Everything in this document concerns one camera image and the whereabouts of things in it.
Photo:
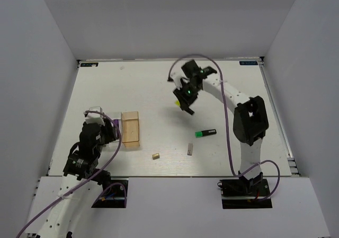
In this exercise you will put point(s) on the purple capped highlighter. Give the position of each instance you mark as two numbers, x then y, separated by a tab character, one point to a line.
116	122

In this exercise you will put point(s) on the blue table label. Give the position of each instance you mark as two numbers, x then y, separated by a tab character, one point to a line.
248	63
89	65

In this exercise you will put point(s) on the green capped highlighter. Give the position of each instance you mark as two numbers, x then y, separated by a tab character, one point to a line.
205	133

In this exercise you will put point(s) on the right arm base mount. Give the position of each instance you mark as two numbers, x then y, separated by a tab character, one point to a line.
235	196

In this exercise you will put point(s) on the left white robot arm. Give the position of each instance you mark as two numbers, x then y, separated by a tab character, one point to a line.
80	169

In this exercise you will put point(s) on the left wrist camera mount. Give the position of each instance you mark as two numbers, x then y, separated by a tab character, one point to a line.
94	114

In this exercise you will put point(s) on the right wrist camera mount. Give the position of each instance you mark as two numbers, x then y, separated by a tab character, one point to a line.
177	79

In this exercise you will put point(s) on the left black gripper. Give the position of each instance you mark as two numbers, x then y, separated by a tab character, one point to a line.
109	129

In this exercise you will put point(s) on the grey white eraser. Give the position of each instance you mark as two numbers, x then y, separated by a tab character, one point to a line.
190	149

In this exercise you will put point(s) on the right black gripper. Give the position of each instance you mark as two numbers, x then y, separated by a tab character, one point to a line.
185	102

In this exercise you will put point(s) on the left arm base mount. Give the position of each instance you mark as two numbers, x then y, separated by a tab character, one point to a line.
114	195

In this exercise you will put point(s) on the right blue table label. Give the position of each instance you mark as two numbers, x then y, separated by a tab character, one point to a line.
248	63

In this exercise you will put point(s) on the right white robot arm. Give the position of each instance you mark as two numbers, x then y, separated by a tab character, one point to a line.
250	121

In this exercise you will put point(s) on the left blue table label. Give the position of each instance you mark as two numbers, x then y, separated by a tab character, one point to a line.
89	65

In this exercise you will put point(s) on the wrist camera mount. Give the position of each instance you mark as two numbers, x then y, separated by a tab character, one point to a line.
177	79
94	114

